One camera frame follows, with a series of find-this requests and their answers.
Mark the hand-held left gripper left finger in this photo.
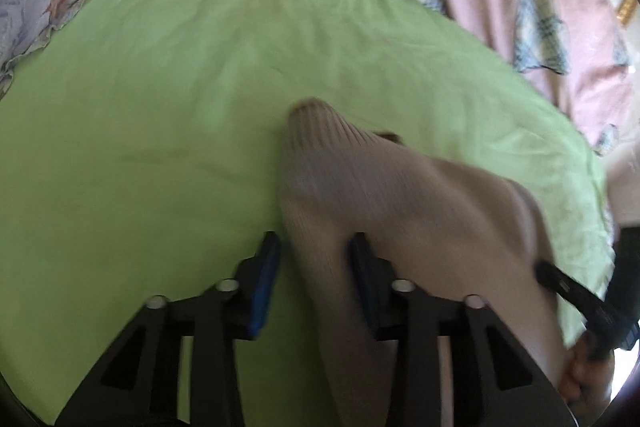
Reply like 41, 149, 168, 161
52, 231, 282, 427

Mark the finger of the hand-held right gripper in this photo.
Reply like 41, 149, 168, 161
534, 259, 608, 325

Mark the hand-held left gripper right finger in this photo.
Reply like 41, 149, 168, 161
347, 232, 581, 427

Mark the beige knitted sweater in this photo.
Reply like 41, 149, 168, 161
277, 98, 576, 427

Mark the person's right hand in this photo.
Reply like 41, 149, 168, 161
557, 332, 618, 419

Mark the green bed sheet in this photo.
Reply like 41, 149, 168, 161
0, 0, 617, 427

